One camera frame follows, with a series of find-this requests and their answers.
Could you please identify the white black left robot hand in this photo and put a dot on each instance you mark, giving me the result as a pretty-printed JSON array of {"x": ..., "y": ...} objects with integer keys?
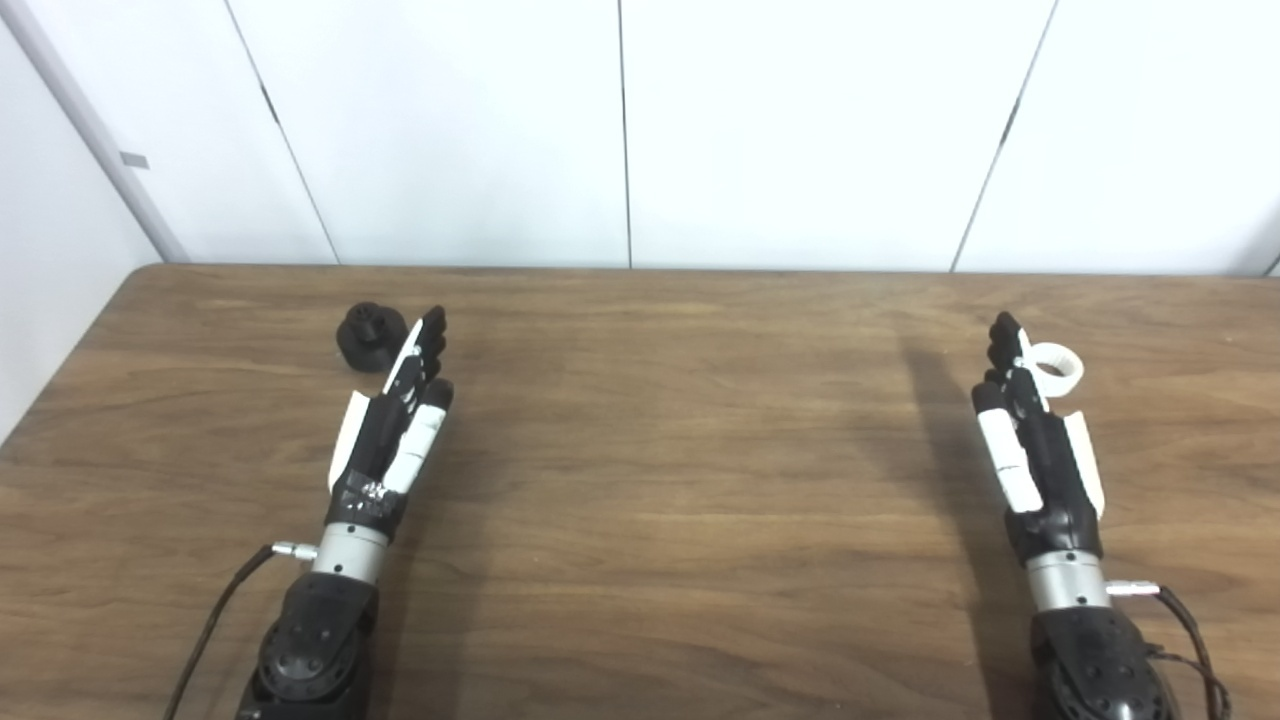
[{"x": 380, "y": 450}]

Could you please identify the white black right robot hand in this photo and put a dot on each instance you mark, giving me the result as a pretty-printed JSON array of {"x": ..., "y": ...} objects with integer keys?
[{"x": 1050, "y": 480}]

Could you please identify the round black part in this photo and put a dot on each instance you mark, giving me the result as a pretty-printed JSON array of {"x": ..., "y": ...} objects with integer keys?
[{"x": 368, "y": 338}]

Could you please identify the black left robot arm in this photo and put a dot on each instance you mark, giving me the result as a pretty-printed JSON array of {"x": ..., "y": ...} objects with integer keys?
[{"x": 315, "y": 640}]

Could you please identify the small grey pipe bracket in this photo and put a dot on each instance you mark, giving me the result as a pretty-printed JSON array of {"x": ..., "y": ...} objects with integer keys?
[{"x": 134, "y": 160}]

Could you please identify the grey wall pipe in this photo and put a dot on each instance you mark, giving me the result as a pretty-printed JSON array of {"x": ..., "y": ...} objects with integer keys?
[{"x": 95, "y": 135}]

